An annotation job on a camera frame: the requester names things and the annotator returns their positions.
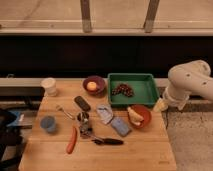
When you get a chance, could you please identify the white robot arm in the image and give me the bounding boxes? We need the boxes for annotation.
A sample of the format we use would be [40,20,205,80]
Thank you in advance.
[153,60,213,112]

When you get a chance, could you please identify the metal spoon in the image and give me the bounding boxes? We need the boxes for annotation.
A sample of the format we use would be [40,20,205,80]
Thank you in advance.
[56,105,75,120]

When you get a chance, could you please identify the white blue packet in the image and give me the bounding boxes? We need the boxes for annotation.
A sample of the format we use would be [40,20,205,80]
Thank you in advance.
[96,104,114,125]

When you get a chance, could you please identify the blue sponge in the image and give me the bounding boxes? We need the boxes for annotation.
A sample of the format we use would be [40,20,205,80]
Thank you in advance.
[111,117,131,137]

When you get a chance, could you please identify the white plastic cup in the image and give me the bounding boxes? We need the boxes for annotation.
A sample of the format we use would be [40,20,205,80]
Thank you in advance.
[41,78,57,96]

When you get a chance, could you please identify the maroon bowl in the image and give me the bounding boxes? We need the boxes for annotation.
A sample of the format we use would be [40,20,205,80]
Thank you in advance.
[82,75,106,95]

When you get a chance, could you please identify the yellow round fruit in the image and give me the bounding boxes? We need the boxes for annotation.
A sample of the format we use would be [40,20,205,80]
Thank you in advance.
[87,82,97,91]

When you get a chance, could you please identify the green plastic tray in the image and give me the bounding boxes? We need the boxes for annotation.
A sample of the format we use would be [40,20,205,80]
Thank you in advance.
[107,73,159,107]

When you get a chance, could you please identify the red bowl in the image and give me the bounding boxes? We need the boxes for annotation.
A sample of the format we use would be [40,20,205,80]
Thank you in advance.
[127,104,152,129]

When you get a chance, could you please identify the blue plastic cup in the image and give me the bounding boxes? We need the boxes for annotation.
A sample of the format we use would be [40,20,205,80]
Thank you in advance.
[40,116,56,133]

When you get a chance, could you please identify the black handled utensil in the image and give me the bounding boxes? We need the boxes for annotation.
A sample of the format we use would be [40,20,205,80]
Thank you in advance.
[92,138,124,145]

